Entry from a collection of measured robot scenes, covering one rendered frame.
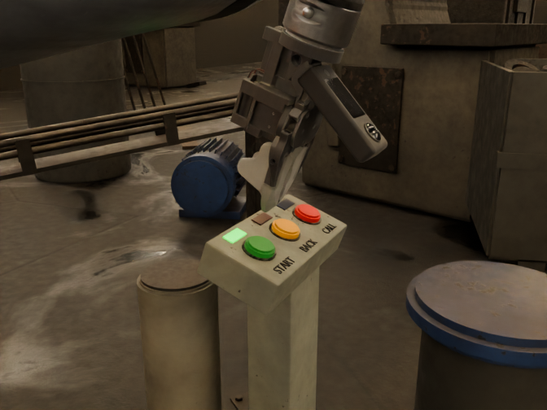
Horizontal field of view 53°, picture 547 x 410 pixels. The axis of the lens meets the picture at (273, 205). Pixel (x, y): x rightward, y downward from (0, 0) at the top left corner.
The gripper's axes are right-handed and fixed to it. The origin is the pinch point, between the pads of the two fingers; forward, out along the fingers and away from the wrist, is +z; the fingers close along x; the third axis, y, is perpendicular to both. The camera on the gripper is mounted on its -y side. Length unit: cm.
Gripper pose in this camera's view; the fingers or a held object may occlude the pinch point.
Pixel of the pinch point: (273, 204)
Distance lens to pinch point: 68.0
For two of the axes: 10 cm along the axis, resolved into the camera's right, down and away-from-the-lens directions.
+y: -8.4, -4.6, 3.0
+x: -4.6, 2.8, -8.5
